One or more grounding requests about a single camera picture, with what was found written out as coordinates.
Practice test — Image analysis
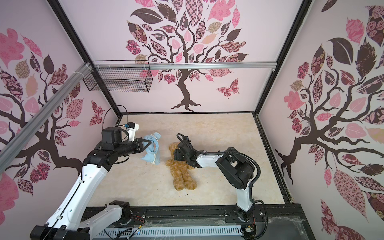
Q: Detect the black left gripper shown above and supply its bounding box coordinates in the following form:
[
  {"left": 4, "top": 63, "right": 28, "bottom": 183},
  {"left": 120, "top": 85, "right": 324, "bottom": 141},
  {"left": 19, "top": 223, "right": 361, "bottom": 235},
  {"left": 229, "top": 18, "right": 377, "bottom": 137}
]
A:
[{"left": 115, "top": 137, "right": 152, "bottom": 157}]

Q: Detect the light blue teddy shirt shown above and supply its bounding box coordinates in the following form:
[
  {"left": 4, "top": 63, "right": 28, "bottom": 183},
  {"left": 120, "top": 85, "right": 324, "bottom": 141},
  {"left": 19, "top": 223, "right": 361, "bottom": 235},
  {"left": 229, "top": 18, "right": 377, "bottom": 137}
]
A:
[{"left": 141, "top": 132, "right": 161, "bottom": 165}]

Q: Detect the brown plush teddy bear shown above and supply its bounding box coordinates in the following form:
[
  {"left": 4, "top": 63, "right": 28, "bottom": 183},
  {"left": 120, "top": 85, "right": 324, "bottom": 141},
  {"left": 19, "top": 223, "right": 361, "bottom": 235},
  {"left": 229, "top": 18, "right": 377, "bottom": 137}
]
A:
[{"left": 166, "top": 142, "right": 198, "bottom": 191}]

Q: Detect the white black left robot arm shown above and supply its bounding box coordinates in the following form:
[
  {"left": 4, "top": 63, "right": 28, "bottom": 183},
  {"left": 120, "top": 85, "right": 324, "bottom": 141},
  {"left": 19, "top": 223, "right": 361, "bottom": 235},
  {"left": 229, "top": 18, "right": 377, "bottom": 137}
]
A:
[{"left": 30, "top": 122, "right": 151, "bottom": 240}]

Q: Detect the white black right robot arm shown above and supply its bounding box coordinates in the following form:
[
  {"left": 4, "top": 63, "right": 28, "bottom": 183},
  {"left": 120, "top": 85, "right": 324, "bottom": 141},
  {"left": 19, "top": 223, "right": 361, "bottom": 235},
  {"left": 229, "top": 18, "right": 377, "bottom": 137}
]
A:
[{"left": 174, "top": 133, "right": 261, "bottom": 222}]

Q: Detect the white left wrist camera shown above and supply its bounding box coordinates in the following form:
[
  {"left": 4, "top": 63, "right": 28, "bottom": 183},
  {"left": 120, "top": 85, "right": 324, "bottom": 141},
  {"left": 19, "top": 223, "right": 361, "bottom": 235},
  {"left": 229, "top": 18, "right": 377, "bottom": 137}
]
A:
[{"left": 124, "top": 122, "right": 140, "bottom": 142}]

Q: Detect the black corrugated cable conduit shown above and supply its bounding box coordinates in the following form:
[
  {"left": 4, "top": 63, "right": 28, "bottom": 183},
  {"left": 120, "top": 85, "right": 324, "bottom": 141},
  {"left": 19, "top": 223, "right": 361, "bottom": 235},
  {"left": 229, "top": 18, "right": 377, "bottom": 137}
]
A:
[{"left": 176, "top": 133, "right": 262, "bottom": 193}]

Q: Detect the thin black camera cable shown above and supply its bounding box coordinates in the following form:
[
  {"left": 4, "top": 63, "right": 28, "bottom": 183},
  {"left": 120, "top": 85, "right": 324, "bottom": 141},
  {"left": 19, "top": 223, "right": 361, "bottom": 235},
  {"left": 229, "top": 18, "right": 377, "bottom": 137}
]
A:
[{"left": 101, "top": 104, "right": 129, "bottom": 130}]

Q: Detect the black wire mesh basket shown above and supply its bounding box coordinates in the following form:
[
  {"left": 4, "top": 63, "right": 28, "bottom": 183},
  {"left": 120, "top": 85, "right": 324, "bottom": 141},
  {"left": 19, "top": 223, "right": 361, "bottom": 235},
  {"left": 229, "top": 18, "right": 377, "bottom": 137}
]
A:
[{"left": 83, "top": 60, "right": 154, "bottom": 93}]

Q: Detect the aluminium rail back wall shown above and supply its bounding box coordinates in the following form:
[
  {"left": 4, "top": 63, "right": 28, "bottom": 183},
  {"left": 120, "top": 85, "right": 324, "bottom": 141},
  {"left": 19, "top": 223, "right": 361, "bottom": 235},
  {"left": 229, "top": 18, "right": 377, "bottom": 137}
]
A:
[{"left": 94, "top": 61, "right": 277, "bottom": 70}]

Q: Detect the aluminium rail wall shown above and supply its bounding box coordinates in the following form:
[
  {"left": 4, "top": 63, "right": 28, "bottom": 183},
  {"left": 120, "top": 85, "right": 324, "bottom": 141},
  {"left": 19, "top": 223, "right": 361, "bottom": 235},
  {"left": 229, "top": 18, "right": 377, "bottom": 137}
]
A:
[
  {"left": 94, "top": 61, "right": 277, "bottom": 70},
  {"left": 1, "top": 63, "right": 91, "bottom": 173}
]

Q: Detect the white slotted cable duct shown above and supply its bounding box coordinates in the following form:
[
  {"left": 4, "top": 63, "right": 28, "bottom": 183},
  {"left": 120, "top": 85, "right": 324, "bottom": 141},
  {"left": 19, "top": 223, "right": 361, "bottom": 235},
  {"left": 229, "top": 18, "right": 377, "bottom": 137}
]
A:
[{"left": 95, "top": 226, "right": 243, "bottom": 240}]

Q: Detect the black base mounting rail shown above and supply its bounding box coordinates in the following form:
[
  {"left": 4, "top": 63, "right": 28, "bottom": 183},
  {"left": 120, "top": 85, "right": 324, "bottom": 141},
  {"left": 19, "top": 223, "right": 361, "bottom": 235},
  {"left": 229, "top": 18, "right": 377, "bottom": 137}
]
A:
[{"left": 80, "top": 203, "right": 307, "bottom": 229}]

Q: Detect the aluminium rail left wall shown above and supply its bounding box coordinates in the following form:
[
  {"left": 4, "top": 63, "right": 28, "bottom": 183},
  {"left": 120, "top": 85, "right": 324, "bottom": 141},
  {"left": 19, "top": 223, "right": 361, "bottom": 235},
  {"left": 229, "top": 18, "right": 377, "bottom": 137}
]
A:
[{"left": 1, "top": 63, "right": 91, "bottom": 173}]

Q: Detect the black corner frame post left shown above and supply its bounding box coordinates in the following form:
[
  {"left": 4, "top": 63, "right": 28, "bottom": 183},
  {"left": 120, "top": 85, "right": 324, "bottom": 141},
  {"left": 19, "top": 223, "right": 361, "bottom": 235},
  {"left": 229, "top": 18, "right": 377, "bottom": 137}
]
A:
[{"left": 47, "top": 0, "right": 122, "bottom": 117}]

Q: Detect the black corner frame post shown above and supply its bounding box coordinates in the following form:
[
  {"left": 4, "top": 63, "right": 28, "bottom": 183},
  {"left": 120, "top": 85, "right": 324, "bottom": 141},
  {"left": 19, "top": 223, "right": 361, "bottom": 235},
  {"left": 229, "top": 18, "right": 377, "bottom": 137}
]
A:
[
  {"left": 47, "top": 0, "right": 122, "bottom": 117},
  {"left": 254, "top": 0, "right": 313, "bottom": 116}
]

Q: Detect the black corner frame post right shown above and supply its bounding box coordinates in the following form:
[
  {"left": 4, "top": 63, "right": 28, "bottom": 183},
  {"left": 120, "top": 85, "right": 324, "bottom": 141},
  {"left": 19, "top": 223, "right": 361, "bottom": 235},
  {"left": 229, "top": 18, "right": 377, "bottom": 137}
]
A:
[{"left": 254, "top": 0, "right": 313, "bottom": 116}]

